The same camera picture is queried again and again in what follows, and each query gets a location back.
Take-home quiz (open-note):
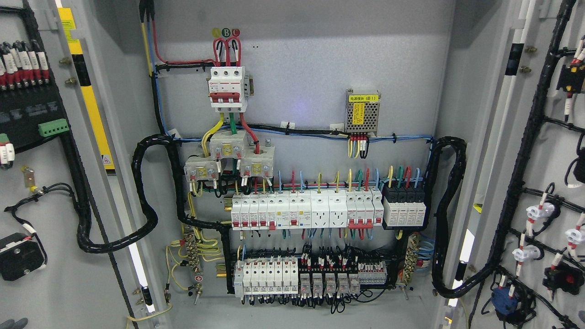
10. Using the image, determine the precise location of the grey cabinet door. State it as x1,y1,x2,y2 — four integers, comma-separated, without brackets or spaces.
0,0,170,329
439,0,585,329

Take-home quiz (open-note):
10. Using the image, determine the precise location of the red white main breaker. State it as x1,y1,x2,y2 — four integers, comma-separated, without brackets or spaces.
207,66,250,114

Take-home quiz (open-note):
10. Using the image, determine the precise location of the white breaker and socket row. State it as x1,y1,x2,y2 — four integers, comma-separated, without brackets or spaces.
231,189,384,230

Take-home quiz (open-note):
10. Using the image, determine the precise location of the grey current transformer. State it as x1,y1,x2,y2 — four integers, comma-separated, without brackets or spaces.
209,130,250,160
239,146,275,178
184,157,222,182

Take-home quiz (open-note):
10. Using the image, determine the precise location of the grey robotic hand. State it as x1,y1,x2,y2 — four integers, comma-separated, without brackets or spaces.
0,317,28,329

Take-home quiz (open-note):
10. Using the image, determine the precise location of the lower relay and terminal row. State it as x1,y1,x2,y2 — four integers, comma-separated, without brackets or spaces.
233,255,388,304

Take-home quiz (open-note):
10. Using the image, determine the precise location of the black corrugated cable conduit left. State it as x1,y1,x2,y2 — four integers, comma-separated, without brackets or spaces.
75,133,231,254

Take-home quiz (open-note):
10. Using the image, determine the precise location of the metal mesh power supply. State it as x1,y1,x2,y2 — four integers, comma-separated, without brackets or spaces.
345,88,381,136

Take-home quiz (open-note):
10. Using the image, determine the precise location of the grey current transformer left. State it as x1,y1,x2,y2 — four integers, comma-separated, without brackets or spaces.
184,157,222,182

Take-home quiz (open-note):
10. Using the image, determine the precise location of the black corrugated cable conduit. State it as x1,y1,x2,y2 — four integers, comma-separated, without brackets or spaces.
430,136,468,298
75,133,231,254

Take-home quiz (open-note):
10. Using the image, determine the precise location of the grey current transformer middle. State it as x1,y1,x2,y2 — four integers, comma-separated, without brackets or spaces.
209,130,250,160

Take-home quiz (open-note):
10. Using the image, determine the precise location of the black corrugated cable conduit right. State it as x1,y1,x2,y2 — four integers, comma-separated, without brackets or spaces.
430,136,468,298

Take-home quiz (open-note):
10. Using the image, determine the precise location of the black digital power meter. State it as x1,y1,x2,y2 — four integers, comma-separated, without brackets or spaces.
0,73,69,153

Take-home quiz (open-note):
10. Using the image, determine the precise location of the black rotary selector switch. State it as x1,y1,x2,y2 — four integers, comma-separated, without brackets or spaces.
0,233,45,281

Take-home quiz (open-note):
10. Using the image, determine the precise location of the grey current transformer right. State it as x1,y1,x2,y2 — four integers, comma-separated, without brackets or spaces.
239,146,275,178

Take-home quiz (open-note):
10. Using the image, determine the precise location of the brass ground terminal bar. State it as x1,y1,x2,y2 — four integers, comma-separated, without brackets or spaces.
183,233,201,275

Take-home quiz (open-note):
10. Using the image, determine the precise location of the black surge protector block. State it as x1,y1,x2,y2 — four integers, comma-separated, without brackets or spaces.
383,184,426,229

